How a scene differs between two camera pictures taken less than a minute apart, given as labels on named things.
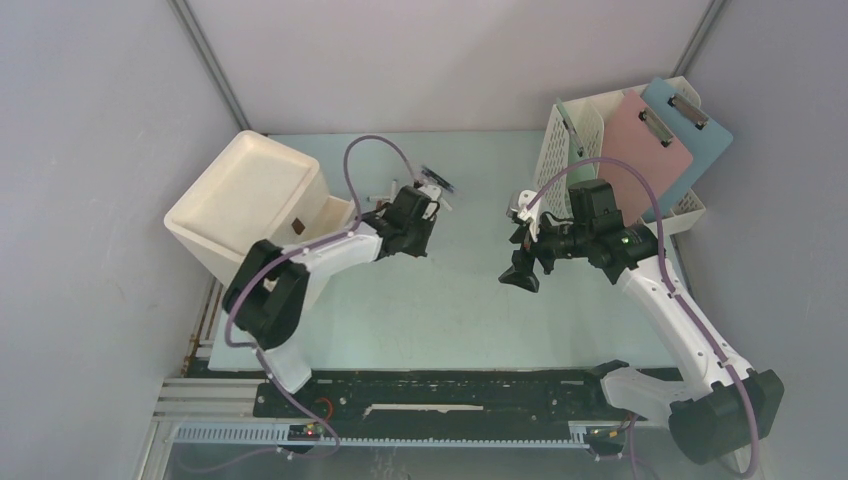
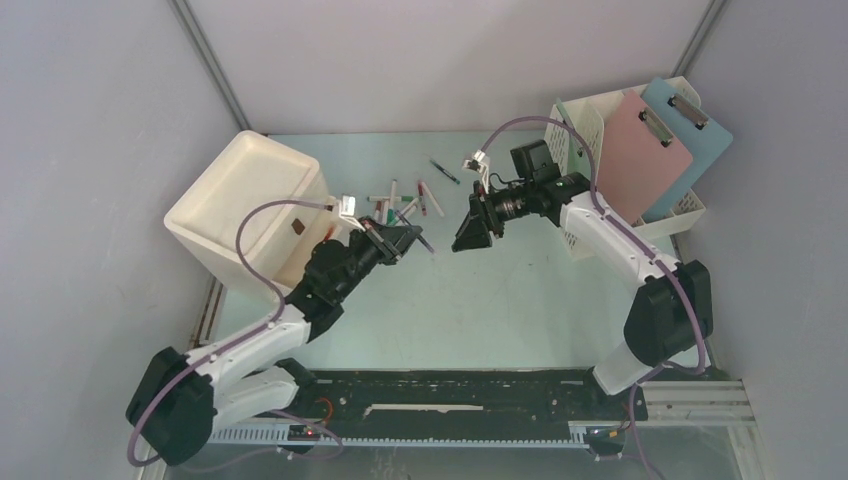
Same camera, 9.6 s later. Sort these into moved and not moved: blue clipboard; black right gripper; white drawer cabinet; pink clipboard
Moved: black right gripper
Not moved: white drawer cabinet; pink clipboard; blue clipboard
